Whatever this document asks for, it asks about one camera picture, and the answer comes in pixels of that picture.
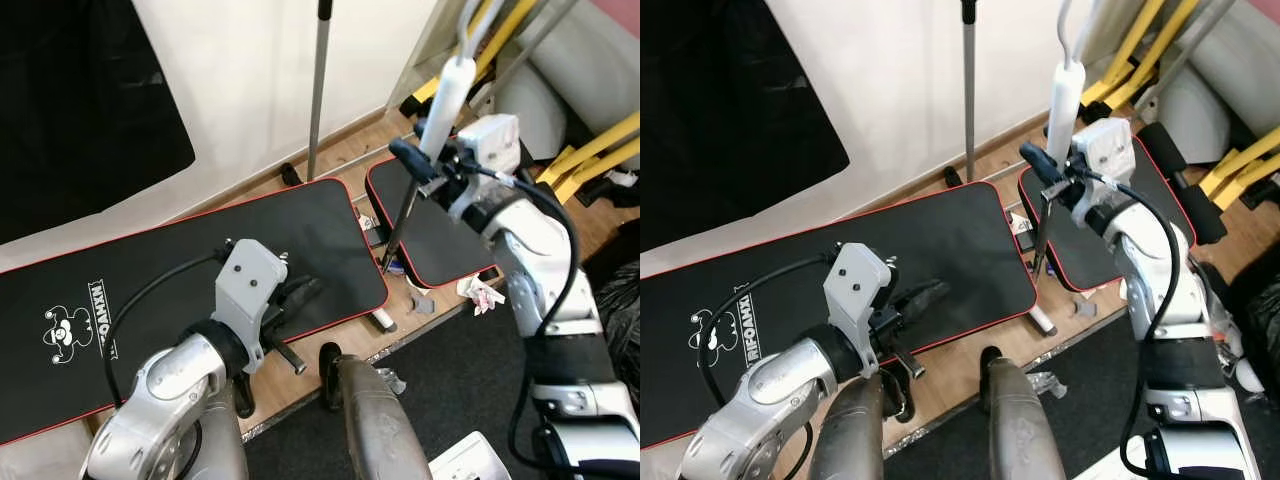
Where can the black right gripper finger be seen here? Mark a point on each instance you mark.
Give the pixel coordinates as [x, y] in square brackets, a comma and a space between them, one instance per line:
[1040, 162]
[412, 158]

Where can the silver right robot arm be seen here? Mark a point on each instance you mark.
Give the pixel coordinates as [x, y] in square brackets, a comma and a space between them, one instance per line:
[1160, 270]
[535, 270]

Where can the black floor mat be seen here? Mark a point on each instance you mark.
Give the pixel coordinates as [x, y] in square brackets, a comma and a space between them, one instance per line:
[470, 380]
[1085, 390]

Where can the small grey padded cushion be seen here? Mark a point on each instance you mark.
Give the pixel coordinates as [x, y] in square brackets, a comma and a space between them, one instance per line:
[530, 110]
[1190, 110]

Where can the grey metal pole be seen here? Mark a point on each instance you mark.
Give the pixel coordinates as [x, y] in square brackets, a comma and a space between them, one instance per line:
[969, 90]
[318, 90]

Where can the clear crumpled plastic wrap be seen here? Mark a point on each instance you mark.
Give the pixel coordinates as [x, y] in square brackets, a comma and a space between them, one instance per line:
[390, 380]
[1047, 384]

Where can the flat grey plastic piece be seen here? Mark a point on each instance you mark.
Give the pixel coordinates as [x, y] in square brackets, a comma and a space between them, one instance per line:
[1085, 307]
[420, 303]

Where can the thick black foam roller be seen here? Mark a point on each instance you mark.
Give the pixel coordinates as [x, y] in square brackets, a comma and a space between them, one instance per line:
[1190, 190]

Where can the grey left robot leg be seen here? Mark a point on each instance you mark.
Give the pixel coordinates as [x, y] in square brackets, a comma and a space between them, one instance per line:
[850, 440]
[222, 450]

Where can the grey robot leg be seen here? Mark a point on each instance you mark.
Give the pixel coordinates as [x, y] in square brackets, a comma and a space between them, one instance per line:
[1020, 430]
[375, 430]
[850, 440]
[222, 450]

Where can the grey right robot leg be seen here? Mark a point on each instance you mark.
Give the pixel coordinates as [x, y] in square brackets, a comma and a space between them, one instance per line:
[375, 430]
[1020, 430]

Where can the large grey padded cushion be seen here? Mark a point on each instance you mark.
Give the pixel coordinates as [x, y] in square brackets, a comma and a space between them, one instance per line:
[590, 60]
[1240, 50]

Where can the black fabric panel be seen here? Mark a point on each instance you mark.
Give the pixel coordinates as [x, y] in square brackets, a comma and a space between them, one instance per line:
[730, 100]
[80, 100]

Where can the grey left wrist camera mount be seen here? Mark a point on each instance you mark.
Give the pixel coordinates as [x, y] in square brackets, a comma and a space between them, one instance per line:
[245, 290]
[855, 290]

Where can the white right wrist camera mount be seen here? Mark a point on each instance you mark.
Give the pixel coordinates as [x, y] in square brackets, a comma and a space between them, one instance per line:
[1110, 145]
[497, 140]

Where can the yellow metal frame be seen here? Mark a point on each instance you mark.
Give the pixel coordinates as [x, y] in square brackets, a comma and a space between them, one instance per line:
[515, 25]
[1140, 30]
[1245, 150]
[600, 140]

